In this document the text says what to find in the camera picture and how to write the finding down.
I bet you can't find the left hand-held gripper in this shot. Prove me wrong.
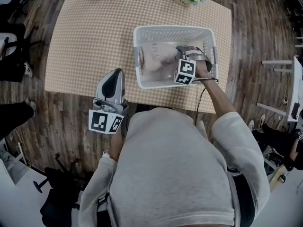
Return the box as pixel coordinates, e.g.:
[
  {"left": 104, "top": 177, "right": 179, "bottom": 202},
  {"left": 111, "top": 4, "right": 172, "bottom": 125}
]
[{"left": 89, "top": 68, "right": 129, "bottom": 136}]

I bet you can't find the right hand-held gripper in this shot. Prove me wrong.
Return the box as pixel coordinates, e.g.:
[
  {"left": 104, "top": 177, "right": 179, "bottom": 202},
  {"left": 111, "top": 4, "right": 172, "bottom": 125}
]
[{"left": 174, "top": 45, "right": 213, "bottom": 86}]

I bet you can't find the white plastic laundry basket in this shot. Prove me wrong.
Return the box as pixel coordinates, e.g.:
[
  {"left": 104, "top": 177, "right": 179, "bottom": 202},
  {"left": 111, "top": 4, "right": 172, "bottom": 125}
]
[{"left": 133, "top": 25, "right": 220, "bottom": 90}]

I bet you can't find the pink laundry garment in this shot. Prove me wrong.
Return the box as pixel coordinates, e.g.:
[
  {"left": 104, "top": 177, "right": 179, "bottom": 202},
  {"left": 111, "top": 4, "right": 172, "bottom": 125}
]
[{"left": 138, "top": 42, "right": 181, "bottom": 77}]

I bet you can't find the person's left forearm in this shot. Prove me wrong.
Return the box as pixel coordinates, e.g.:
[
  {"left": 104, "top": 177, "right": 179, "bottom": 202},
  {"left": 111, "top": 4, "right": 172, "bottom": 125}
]
[{"left": 109, "top": 126, "right": 126, "bottom": 162}]

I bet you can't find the person's right forearm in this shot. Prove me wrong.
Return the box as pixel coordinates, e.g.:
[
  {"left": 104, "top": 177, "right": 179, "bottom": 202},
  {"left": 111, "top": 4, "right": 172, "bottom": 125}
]
[{"left": 201, "top": 77, "right": 235, "bottom": 118}]

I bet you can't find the person's right hand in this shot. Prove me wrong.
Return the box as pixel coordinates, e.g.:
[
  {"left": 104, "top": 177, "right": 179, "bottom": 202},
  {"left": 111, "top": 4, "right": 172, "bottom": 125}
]
[{"left": 194, "top": 61, "right": 213, "bottom": 79}]

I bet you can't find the checked tablecloth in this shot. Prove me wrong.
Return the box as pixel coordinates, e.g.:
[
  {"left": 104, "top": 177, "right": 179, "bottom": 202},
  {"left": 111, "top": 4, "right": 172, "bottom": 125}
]
[{"left": 44, "top": 0, "right": 233, "bottom": 114}]

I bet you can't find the person's grey sweatshirt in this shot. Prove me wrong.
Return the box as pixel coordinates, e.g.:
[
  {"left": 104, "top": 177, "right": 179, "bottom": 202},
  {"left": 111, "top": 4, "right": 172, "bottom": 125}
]
[{"left": 79, "top": 106, "right": 271, "bottom": 227}]

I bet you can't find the black office chair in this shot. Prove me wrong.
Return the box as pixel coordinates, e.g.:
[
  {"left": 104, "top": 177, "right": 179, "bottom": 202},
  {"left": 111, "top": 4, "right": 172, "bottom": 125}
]
[
  {"left": 0, "top": 0, "right": 34, "bottom": 17},
  {"left": 39, "top": 152, "right": 96, "bottom": 227},
  {"left": 0, "top": 24, "right": 46, "bottom": 59}
]

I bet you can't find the white table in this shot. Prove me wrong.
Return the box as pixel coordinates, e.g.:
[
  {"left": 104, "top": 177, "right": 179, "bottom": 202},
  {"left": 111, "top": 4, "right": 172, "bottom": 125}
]
[{"left": 256, "top": 55, "right": 303, "bottom": 123}]

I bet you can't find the small black device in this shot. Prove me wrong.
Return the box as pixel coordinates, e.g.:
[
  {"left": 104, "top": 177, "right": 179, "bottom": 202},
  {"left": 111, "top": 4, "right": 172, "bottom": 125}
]
[{"left": 291, "top": 103, "right": 301, "bottom": 118}]

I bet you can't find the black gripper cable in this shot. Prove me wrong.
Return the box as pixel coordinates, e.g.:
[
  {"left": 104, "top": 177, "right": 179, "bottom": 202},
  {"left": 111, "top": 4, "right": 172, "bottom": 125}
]
[{"left": 194, "top": 78, "right": 220, "bottom": 128}]

